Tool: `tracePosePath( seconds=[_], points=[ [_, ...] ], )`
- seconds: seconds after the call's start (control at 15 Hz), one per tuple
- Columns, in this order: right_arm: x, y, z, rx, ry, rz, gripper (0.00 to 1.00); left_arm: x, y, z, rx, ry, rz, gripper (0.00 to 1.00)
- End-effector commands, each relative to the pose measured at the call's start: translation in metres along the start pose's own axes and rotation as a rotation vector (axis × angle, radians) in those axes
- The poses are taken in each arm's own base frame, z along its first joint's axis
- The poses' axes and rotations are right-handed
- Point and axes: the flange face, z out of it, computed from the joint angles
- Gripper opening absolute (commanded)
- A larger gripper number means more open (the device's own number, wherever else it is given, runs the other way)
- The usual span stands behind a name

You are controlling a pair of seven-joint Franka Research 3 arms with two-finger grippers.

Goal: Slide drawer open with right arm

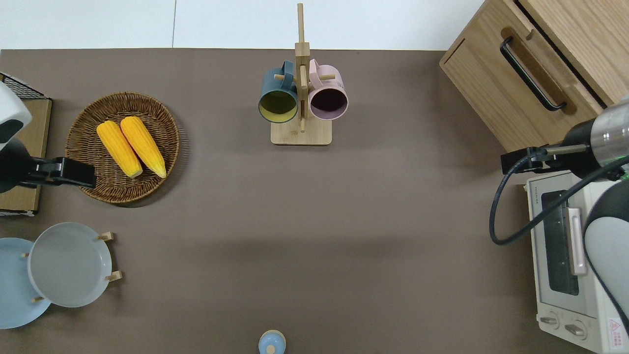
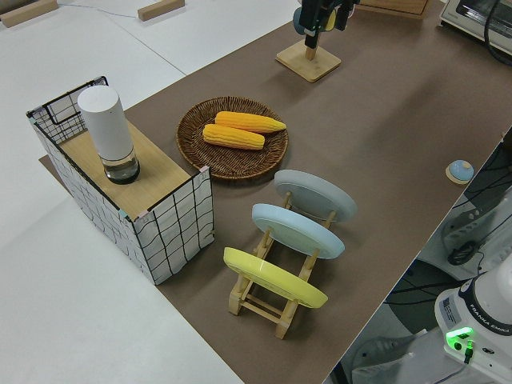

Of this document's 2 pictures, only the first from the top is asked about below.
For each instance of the white toaster oven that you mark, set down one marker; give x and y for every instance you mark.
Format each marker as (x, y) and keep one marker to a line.
(545, 305)

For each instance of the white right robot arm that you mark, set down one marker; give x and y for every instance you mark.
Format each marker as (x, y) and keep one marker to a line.
(607, 255)

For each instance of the small blue round knob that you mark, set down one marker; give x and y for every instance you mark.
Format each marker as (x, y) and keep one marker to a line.
(271, 343)

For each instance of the wooden mug tree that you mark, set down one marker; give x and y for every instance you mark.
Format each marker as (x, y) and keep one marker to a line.
(300, 132)

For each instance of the grey plate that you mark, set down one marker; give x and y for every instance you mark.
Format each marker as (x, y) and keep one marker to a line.
(69, 265)

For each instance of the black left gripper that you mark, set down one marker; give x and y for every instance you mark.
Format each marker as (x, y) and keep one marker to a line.
(46, 172)

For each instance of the wooden plate rack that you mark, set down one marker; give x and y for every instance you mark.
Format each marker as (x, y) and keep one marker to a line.
(114, 276)

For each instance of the brown table mat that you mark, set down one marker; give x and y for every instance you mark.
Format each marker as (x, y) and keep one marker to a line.
(295, 221)

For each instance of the pink mug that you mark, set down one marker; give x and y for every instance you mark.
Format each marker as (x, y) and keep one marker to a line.
(331, 83)

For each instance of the dark blue mug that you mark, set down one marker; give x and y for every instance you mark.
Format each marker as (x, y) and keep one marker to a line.
(275, 86)

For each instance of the yellow corn cob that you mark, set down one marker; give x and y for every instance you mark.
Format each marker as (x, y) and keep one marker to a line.
(143, 145)
(118, 147)

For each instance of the brown wicker basket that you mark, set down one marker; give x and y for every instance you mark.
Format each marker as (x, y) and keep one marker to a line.
(88, 187)

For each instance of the light blue plate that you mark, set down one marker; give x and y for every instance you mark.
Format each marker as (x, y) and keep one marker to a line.
(14, 295)

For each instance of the light wooden cabinet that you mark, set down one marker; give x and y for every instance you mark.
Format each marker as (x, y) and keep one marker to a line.
(589, 39)

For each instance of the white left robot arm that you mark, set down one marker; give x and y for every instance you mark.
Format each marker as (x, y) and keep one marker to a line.
(12, 110)

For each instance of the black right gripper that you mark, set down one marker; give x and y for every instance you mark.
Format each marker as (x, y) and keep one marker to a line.
(540, 162)

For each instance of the light wooden drawer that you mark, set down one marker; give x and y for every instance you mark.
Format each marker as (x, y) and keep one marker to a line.
(481, 83)

